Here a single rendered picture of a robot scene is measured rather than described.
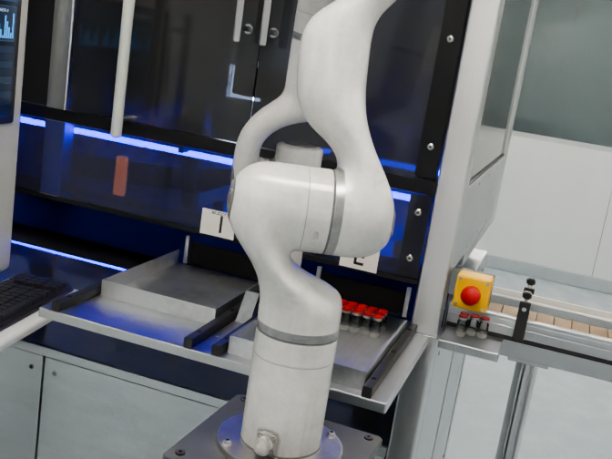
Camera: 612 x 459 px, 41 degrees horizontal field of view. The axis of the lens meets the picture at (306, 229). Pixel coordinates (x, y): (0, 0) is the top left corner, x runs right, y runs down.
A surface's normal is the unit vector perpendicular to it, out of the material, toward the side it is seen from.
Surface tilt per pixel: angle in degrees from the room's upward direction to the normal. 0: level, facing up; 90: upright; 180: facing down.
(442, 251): 90
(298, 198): 68
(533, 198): 90
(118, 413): 90
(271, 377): 90
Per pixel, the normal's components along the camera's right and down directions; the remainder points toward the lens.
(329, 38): -0.18, -0.11
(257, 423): -0.64, 0.07
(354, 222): 0.12, 0.23
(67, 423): -0.32, 0.16
